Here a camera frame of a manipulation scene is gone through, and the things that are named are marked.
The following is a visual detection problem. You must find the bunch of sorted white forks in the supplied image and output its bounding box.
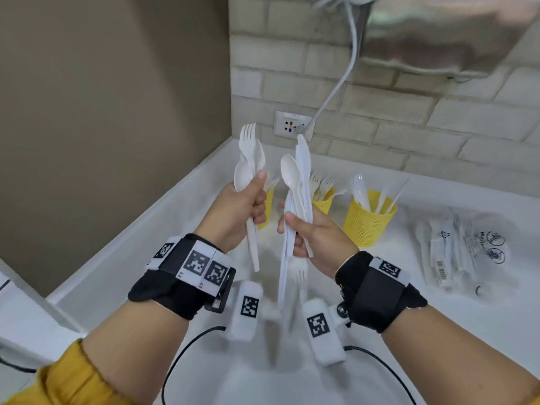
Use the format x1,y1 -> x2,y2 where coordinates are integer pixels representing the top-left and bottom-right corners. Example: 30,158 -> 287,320
308,174 -> 349,203

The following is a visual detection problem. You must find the person's left forearm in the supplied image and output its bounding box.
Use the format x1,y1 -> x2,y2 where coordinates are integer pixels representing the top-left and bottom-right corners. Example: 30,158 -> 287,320
82,299 -> 191,389

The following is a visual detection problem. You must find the black camera cable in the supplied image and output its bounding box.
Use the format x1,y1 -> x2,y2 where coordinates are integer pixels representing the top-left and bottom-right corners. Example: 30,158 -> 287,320
344,345 -> 419,405
161,326 -> 227,405

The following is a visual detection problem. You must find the bunch of sorted white knives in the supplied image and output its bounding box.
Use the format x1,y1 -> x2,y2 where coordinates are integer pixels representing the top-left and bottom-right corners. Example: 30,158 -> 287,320
351,172 -> 410,215

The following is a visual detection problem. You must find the person's left hand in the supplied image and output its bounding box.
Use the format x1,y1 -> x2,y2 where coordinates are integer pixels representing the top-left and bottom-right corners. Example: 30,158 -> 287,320
193,169 -> 269,254

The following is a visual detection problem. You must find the person's right forearm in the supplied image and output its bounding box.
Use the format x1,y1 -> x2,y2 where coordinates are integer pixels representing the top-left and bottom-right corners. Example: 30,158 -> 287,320
381,305 -> 540,405

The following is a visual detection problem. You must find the black wrist band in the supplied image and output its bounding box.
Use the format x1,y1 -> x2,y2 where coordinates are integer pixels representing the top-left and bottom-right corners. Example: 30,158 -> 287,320
128,233 -> 237,321
335,250 -> 428,334

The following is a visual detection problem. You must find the yellow sleeve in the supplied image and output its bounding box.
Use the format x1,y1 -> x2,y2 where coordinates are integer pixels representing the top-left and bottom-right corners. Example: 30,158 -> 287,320
0,339 -> 140,405

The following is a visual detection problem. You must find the person's right hand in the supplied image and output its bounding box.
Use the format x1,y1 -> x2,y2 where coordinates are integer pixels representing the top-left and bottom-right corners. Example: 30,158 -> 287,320
277,201 -> 360,280

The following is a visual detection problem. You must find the clear plastic cutlery bag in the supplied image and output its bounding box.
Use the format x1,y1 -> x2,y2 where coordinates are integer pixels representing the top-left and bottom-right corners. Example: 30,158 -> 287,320
408,206 -> 520,298

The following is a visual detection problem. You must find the steel wall hand dryer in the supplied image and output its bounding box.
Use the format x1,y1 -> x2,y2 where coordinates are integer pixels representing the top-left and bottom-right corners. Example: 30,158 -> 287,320
358,0 -> 540,79

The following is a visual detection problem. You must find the white power cable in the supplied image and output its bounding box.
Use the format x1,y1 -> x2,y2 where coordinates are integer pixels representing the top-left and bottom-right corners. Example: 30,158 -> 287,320
301,0 -> 380,136

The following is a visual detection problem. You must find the black left wrist band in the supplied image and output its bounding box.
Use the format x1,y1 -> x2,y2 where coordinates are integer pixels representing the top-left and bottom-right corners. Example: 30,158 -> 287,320
128,233 -> 237,321

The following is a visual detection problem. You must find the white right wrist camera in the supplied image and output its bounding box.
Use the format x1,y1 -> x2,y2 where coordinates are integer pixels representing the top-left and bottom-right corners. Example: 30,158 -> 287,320
300,298 -> 348,367

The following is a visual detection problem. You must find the black right wrist band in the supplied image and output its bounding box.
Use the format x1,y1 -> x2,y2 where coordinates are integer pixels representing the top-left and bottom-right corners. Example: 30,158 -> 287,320
335,250 -> 428,334

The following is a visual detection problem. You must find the white wall socket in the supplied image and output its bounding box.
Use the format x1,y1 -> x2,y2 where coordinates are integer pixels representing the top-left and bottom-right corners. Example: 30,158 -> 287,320
273,110 -> 315,142

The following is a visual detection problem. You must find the white plastic knife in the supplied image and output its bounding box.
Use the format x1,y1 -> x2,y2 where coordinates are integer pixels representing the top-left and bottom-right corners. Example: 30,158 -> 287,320
276,193 -> 296,312
295,133 -> 314,224

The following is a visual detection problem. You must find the packed bundle of white cutlery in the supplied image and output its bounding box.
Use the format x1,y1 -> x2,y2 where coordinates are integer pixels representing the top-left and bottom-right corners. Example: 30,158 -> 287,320
415,219 -> 478,288

